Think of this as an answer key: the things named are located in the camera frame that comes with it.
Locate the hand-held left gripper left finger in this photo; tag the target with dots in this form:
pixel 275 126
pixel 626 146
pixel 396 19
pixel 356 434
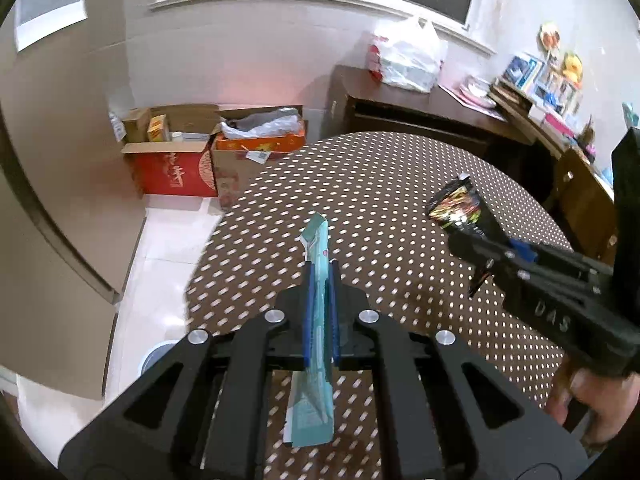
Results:
pixel 307 310

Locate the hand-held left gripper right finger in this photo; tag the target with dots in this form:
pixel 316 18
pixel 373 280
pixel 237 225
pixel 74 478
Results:
pixel 334 310

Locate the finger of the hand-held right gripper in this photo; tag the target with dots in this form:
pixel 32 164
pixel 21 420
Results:
pixel 480 252
pixel 522 250

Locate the black snack packet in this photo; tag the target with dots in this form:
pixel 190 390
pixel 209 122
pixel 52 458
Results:
pixel 457 205

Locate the teal snack packet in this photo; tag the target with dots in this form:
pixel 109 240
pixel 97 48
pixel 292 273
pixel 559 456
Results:
pixel 317 240

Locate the blue waste bin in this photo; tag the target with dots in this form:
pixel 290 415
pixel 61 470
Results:
pixel 152 357

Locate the person's right hand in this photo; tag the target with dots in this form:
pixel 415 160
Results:
pixel 607 400

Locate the shelf with toys and boxes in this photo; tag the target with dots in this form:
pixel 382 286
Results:
pixel 587 205

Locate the round table with patterned cloth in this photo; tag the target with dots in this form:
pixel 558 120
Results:
pixel 390 195

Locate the brown printed cardboard box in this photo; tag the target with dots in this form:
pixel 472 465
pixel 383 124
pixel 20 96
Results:
pixel 235 170

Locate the pink papers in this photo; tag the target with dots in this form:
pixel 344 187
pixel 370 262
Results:
pixel 477 92

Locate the dark wooden desk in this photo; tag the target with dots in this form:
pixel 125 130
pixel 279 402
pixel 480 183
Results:
pixel 400 105

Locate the blue picture box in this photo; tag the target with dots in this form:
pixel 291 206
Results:
pixel 522 72

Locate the yellow duck toy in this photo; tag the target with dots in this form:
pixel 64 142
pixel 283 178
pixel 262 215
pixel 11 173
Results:
pixel 572 67

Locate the grey plastic bag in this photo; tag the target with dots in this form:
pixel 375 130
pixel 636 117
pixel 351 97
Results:
pixel 260 125

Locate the red cardboard box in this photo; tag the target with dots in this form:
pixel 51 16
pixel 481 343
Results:
pixel 170 175

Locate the white plastic bag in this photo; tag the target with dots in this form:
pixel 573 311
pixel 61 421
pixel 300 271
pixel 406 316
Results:
pixel 407 57

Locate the small yellow box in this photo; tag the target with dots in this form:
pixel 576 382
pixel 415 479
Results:
pixel 157 129

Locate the beige cabinet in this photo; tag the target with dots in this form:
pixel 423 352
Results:
pixel 55 240

